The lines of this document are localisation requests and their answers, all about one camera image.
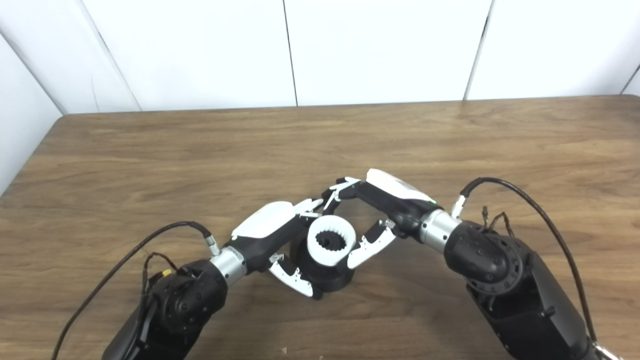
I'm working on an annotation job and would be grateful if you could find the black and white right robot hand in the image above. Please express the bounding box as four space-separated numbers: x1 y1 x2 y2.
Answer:
320 168 443 271

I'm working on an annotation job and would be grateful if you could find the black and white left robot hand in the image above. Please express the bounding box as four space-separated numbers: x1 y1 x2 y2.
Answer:
222 198 326 299

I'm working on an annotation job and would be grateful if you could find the white plastic ring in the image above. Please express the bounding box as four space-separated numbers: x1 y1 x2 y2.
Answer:
306 215 357 268

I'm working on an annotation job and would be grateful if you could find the round black plastic part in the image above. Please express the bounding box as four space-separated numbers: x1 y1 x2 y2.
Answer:
290 227 357 300

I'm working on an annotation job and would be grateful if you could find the thin black wire bundle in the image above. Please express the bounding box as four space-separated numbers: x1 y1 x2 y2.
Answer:
481 206 517 237

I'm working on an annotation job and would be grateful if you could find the thin wire with yellow connector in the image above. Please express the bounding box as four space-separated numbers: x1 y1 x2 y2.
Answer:
142 252 182 297

